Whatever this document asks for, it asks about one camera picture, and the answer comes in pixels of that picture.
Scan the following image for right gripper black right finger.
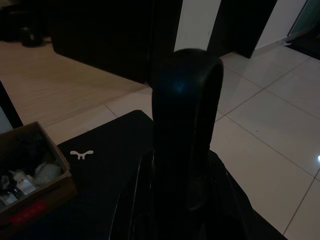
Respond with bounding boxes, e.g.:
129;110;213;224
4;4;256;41
187;61;225;211

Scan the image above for black table leg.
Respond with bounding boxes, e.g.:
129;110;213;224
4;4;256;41
0;79;24;129

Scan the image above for black door panel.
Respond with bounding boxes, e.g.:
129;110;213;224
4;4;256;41
209;0;279;60

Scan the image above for black door post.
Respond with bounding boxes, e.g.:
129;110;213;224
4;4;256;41
149;0;184;89

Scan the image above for black kettlebell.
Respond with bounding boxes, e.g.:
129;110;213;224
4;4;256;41
21;26;44;48

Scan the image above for black floor mat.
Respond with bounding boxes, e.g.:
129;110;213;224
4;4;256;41
7;109;288;240

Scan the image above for brown cardboard box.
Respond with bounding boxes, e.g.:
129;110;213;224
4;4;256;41
0;121;79;227

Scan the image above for glass sliding door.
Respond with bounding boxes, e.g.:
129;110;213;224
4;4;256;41
286;0;320;39

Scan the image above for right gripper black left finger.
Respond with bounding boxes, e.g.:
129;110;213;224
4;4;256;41
152;48;220;209

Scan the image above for white paper packet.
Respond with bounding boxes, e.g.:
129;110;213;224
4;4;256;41
9;169;38;196

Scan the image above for white crumpled plastic bag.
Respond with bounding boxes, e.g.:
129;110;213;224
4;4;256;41
33;161;63;186

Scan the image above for black low cabinet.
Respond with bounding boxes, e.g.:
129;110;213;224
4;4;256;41
50;0;156;88

